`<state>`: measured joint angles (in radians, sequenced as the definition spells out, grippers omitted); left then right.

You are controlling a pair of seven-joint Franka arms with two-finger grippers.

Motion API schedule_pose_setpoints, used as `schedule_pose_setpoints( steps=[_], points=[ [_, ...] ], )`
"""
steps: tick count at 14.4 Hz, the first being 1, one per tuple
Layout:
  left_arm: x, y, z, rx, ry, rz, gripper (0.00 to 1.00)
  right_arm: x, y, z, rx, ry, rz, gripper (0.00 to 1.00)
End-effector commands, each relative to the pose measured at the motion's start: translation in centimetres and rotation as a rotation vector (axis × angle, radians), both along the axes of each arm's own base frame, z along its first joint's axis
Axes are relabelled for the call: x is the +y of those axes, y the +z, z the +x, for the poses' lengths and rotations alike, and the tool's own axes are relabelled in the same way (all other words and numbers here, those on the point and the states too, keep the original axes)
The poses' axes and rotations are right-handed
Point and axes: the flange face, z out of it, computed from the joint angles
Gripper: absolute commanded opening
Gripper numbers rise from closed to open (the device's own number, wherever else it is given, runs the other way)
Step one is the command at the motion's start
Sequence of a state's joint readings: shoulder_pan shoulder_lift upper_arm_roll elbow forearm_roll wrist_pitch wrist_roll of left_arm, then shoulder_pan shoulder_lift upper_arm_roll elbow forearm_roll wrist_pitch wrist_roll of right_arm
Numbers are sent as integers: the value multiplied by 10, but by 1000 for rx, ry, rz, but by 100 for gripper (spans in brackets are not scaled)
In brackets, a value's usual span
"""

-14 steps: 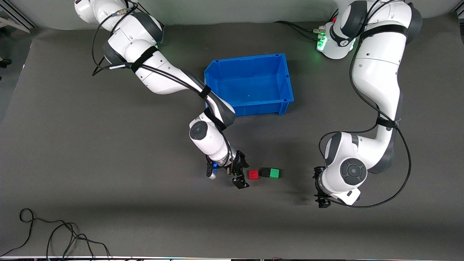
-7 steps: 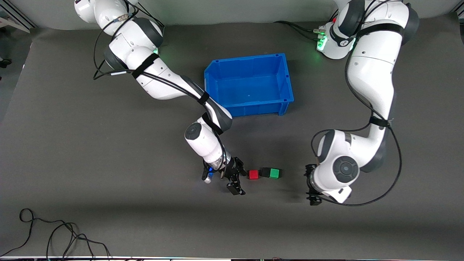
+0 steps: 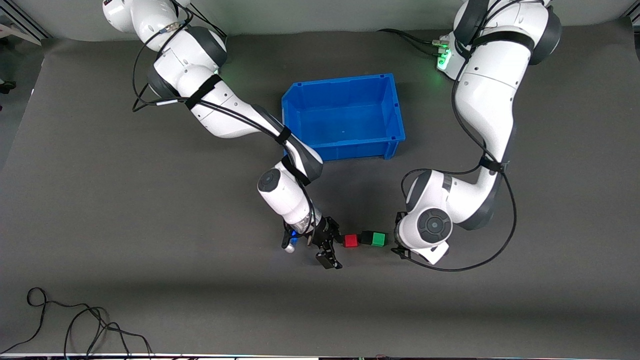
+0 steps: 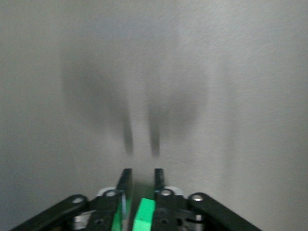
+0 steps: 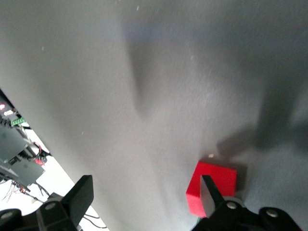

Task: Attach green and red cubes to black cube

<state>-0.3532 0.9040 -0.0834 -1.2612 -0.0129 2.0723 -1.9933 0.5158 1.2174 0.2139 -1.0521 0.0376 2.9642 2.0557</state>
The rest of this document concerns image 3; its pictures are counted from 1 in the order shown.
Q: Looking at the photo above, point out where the thin black loose cable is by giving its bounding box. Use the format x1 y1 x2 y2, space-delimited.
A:
0 287 154 357

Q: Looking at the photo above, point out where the aluminium frame rail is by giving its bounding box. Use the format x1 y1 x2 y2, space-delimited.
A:
0 0 51 40

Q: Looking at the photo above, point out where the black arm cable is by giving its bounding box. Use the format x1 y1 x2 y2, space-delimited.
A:
131 0 321 241
400 0 519 273

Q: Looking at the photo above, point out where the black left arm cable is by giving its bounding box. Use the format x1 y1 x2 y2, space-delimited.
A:
400 0 519 273

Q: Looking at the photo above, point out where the dark grey table mat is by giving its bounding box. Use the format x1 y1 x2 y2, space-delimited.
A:
0 17 640 357

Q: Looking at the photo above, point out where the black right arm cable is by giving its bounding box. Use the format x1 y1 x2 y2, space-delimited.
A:
131 0 321 241

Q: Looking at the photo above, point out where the blue plastic storage bin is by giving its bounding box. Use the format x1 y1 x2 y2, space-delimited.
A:
281 73 406 162

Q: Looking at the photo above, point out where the black base power cable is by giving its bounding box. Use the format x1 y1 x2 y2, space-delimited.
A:
400 32 443 57
377 28 443 47

